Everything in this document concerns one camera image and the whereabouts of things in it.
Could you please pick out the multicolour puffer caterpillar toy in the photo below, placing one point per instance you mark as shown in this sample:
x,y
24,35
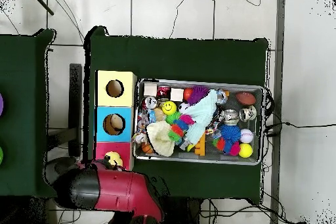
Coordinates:
x,y
181,126

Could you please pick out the cream yellow cloth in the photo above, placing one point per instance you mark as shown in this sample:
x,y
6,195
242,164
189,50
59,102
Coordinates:
x,y
160,137

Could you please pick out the mint green cloth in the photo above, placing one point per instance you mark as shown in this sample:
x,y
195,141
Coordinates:
x,y
202,115

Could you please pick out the yellow plush duck toy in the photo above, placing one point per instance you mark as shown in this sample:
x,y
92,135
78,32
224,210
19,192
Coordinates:
x,y
114,158

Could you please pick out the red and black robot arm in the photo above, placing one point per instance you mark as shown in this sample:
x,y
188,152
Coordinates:
x,y
115,189

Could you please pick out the metal mesh bin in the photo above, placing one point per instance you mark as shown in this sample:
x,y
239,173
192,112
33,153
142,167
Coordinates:
x,y
228,157

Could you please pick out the yellow smiley ball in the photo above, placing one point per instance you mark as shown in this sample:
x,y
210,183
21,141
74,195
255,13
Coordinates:
x,y
169,107

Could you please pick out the green spiky ball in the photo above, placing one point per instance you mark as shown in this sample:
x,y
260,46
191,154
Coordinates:
x,y
172,118

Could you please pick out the small soccer ball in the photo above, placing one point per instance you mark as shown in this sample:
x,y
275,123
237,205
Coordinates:
x,y
183,106

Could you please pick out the plain wooden cube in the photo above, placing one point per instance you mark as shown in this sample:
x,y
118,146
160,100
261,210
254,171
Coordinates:
x,y
177,94
151,89

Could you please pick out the purple spiky ball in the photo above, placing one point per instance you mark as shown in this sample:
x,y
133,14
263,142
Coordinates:
x,y
198,93

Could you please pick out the dark green table cloth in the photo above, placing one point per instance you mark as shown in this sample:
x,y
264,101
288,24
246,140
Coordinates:
x,y
170,58

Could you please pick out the blue puffer ball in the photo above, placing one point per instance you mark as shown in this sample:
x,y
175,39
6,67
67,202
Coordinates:
x,y
230,133

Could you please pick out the white baseball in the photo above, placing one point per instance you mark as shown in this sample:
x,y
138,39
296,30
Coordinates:
x,y
246,136

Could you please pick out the black upright panel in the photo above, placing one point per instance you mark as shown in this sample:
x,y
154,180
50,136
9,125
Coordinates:
x,y
75,103

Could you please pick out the grey floor stand base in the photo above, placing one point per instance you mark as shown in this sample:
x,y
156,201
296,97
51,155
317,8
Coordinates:
x,y
56,165

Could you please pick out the green cloth side table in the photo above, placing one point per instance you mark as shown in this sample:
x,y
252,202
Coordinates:
x,y
21,116

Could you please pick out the purple round object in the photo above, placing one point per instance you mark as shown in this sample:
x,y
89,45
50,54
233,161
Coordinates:
x,y
1,104

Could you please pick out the dark slanted rod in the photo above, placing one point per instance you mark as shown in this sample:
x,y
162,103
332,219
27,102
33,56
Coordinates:
x,y
40,2

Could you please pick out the green round object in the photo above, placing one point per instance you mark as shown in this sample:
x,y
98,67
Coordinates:
x,y
1,155

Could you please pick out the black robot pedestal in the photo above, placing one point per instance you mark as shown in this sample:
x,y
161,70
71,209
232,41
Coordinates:
x,y
183,210

